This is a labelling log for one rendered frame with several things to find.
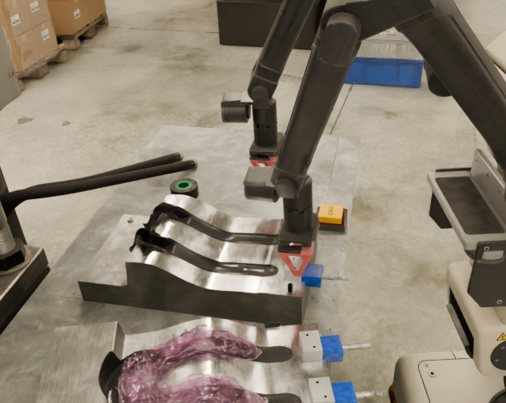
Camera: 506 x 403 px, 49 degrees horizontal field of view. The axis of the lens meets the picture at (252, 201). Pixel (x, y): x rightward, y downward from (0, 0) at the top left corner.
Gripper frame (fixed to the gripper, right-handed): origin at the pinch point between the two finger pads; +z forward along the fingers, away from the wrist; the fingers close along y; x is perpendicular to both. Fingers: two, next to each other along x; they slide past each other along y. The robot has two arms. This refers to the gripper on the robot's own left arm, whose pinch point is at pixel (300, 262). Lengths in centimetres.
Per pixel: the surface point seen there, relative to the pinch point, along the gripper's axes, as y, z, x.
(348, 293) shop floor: -95, 90, 2
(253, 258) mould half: -4.5, 3.5, -11.3
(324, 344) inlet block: 15.3, 6.6, 6.8
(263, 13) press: -402, 45, -100
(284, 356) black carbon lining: 17.9, 8.2, -0.3
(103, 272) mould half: 2.9, 5.2, -44.3
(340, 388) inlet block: 24.5, 7.0, 10.9
